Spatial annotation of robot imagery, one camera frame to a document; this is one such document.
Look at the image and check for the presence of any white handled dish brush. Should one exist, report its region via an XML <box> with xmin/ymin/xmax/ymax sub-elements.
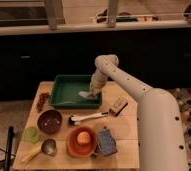
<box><xmin>68</xmin><ymin>112</ymin><xmax>109</xmax><ymax>125</ymax></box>

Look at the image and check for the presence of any dark red bowl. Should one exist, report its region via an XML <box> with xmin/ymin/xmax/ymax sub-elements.
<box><xmin>37</xmin><ymin>110</ymin><xmax>62</xmax><ymax>135</ymax></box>

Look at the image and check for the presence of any white towel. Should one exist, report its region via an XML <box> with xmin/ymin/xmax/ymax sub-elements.
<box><xmin>78</xmin><ymin>91</ymin><xmax>98</xmax><ymax>100</ymax></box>

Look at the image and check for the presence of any blue sponge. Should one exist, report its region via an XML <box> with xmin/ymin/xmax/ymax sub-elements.
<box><xmin>97</xmin><ymin>127</ymin><xmax>117</xmax><ymax>156</ymax></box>

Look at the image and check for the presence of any orange ball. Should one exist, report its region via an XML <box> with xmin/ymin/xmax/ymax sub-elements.
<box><xmin>77</xmin><ymin>131</ymin><xmax>91</xmax><ymax>145</ymax></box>

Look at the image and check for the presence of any green plastic tray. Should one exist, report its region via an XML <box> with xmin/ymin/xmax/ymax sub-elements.
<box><xmin>49</xmin><ymin>75</ymin><xmax>102</xmax><ymax>109</ymax></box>

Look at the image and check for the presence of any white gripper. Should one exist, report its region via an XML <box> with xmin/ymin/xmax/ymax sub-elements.
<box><xmin>90</xmin><ymin>72</ymin><xmax>106</xmax><ymax>95</ymax></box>

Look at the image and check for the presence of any metal ladle yellow handle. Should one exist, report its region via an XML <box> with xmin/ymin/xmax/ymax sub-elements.
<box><xmin>21</xmin><ymin>139</ymin><xmax>57</xmax><ymax>163</ymax></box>

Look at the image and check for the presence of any green plastic cup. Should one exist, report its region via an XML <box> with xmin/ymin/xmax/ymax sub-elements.
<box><xmin>23</xmin><ymin>127</ymin><xmax>40</xmax><ymax>143</ymax></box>

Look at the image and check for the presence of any wooden block brush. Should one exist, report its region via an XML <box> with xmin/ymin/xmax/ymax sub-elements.
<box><xmin>109</xmin><ymin>98</ymin><xmax>128</xmax><ymax>117</ymax></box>

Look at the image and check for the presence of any brown grape bunch toy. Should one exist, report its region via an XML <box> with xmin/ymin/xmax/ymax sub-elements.
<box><xmin>36</xmin><ymin>92</ymin><xmax>50</xmax><ymax>112</ymax></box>

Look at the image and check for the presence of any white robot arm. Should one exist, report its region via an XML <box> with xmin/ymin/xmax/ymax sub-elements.
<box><xmin>90</xmin><ymin>54</ymin><xmax>189</xmax><ymax>171</ymax></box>

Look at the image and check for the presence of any orange plate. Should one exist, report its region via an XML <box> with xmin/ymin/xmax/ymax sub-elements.
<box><xmin>66</xmin><ymin>126</ymin><xmax>97</xmax><ymax>158</ymax></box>

